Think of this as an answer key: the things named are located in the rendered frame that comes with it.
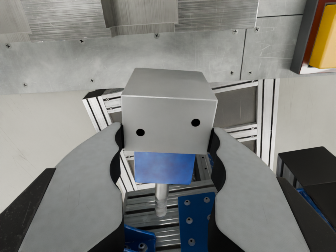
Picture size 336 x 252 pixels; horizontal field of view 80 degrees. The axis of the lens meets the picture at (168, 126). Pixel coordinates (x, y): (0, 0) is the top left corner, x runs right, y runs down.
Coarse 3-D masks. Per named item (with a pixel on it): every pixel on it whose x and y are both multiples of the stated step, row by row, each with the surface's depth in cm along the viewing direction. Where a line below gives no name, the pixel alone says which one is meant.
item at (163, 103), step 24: (144, 72) 14; (168, 72) 14; (192, 72) 14; (144, 96) 10; (168, 96) 10; (192, 96) 10; (144, 120) 11; (168, 120) 11; (192, 120) 12; (144, 144) 12; (168, 144) 12; (192, 144) 12; (144, 168) 14; (168, 168) 14; (192, 168) 14; (168, 192) 17
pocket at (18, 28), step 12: (0, 0) 16; (12, 0) 16; (0, 12) 17; (12, 12) 17; (0, 24) 17; (12, 24) 17; (24, 24) 17; (0, 36) 16; (12, 36) 16; (24, 36) 16
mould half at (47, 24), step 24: (24, 0) 14; (48, 0) 14; (72, 0) 14; (96, 0) 14; (192, 0) 14; (216, 0) 14; (240, 0) 14; (48, 24) 15; (72, 24) 15; (96, 24) 15; (192, 24) 15; (216, 24) 15; (240, 24) 15
